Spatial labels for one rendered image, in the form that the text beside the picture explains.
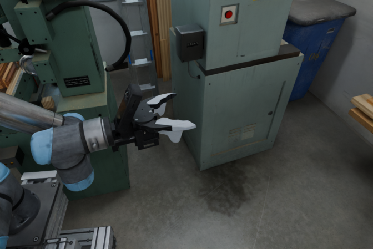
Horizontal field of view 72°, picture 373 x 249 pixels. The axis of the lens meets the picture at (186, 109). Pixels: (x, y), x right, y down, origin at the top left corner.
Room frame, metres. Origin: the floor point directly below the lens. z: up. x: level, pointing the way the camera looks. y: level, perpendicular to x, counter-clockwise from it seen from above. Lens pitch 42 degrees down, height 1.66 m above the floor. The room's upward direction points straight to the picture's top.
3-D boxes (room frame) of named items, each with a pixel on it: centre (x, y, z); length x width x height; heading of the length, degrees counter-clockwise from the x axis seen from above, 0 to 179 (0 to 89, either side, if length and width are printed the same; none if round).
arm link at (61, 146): (0.38, 0.28, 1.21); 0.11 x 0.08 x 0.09; 110
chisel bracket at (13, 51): (1.11, 0.84, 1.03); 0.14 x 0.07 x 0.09; 104
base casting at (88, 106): (1.13, 0.74, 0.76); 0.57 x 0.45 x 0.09; 104
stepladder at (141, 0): (1.93, 0.40, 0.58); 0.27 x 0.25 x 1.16; 17
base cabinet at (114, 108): (1.13, 0.74, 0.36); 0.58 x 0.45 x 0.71; 104
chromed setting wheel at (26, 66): (1.01, 0.70, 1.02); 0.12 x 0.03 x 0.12; 104
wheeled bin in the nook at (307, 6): (2.07, -0.91, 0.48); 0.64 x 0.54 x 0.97; 23
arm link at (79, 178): (0.39, 0.29, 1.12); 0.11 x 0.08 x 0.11; 20
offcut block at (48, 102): (0.98, 0.70, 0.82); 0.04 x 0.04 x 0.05; 13
